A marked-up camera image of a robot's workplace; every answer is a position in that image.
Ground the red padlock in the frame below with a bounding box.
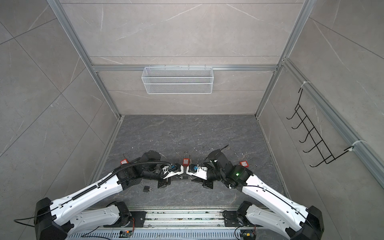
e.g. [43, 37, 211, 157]
[240, 161, 249, 168]
[120, 153, 129, 165]
[182, 152, 191, 167]

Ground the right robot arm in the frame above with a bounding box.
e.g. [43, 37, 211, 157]
[188, 149, 325, 240]

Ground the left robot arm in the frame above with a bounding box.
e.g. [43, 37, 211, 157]
[32, 151, 184, 240]

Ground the small black padlock near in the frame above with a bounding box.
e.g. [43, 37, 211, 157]
[143, 186, 152, 193]

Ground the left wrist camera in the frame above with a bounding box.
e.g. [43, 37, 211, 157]
[163, 164, 184, 179]

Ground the aluminium mounting rail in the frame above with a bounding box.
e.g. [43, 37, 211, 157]
[86, 208, 308, 230]

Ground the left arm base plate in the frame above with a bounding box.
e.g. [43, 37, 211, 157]
[103, 211, 147, 228]

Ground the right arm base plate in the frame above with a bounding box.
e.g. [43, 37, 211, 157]
[222, 210, 261, 228]

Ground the white wire mesh basket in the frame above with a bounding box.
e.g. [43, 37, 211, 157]
[142, 67, 214, 95]

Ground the white slotted cable duct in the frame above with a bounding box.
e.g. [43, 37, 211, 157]
[68, 228, 285, 240]

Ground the black wire hook rack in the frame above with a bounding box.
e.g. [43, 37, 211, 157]
[286, 88, 355, 168]

